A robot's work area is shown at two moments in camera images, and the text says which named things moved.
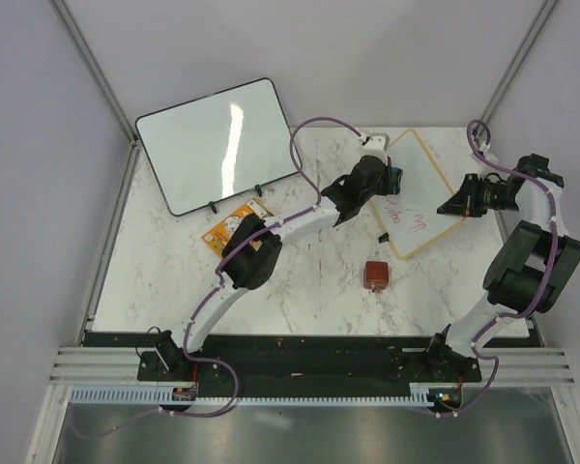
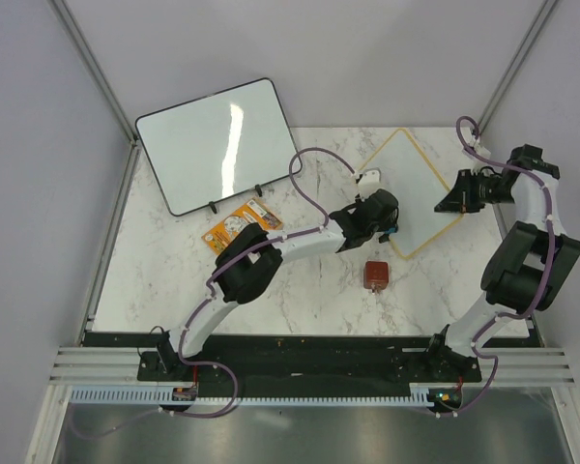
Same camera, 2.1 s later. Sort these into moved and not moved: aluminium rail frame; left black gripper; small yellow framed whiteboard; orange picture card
Moved: left black gripper
Not moved: orange picture card; aluminium rail frame; small yellow framed whiteboard
